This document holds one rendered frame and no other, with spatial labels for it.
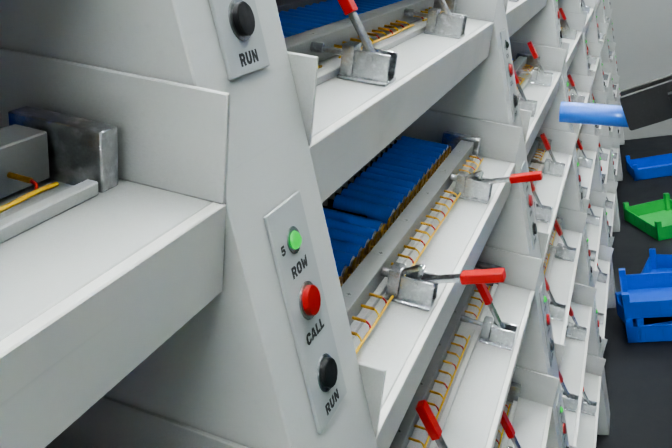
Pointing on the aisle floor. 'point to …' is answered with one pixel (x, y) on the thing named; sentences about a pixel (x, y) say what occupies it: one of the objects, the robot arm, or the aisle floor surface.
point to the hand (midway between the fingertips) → (667, 97)
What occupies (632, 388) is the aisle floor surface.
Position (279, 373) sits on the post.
